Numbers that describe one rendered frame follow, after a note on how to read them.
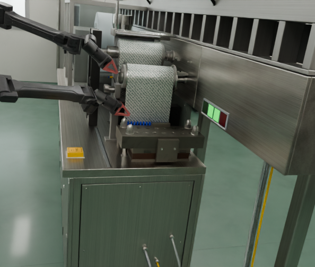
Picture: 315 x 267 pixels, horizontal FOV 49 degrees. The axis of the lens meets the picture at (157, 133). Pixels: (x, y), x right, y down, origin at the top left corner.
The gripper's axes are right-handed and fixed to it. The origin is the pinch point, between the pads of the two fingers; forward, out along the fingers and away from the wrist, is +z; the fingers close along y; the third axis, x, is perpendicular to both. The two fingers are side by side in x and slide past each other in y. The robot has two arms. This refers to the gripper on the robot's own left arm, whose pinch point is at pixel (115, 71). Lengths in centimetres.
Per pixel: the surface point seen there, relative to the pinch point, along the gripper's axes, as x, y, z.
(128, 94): -3.1, 6.9, 10.1
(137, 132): -12.0, 22.5, 20.5
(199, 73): 27.7, 15.8, 24.5
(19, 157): -149, -179, 47
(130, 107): -7.2, 7.5, 15.5
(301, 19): 53, 78, 3
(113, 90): -7.9, -1.4, 6.1
